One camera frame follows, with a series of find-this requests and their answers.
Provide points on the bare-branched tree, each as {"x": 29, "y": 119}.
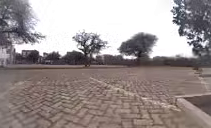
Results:
{"x": 89, "y": 43}

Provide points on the broad flat-crowned tree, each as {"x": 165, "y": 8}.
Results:
{"x": 139, "y": 45}

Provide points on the row of distant buildings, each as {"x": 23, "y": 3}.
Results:
{"x": 29, "y": 55}

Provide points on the kerbed tree planter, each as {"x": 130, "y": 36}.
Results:
{"x": 206, "y": 75}
{"x": 206, "y": 105}

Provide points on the white building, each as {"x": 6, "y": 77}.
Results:
{"x": 1, "y": 56}

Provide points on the large spreading tree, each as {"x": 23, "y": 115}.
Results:
{"x": 9, "y": 20}

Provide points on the long dark boundary wall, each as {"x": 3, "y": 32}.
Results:
{"x": 173, "y": 62}

